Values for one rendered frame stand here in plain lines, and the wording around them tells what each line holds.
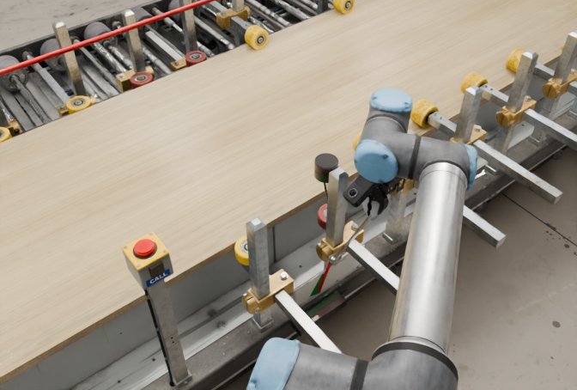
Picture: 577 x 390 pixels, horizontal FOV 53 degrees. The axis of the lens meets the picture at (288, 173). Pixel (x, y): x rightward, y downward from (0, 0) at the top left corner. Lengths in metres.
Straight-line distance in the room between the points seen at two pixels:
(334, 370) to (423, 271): 0.23
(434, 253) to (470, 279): 1.79
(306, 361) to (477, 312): 1.91
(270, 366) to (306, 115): 1.31
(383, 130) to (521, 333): 1.60
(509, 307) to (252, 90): 1.42
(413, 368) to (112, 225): 1.10
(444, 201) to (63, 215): 1.10
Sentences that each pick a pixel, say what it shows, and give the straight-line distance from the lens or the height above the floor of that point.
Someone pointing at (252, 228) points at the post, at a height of 1.12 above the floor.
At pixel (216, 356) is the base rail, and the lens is 1.63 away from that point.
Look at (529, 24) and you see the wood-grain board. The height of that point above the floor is 0.90.
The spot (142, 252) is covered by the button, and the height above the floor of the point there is 1.23.
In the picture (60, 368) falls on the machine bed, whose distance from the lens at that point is 1.68.
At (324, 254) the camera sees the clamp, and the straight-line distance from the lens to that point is 1.61.
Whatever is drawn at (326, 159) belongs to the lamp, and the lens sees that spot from 1.46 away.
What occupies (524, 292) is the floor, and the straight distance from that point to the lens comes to 2.76.
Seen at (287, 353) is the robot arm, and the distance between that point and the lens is 0.77.
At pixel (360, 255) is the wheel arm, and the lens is 1.61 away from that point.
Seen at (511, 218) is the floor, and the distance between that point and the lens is 3.03.
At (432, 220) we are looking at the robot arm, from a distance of 1.00.
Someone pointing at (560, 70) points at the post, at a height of 1.02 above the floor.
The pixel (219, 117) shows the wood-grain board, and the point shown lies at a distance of 1.98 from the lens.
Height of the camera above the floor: 2.11
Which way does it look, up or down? 44 degrees down
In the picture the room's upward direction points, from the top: 1 degrees counter-clockwise
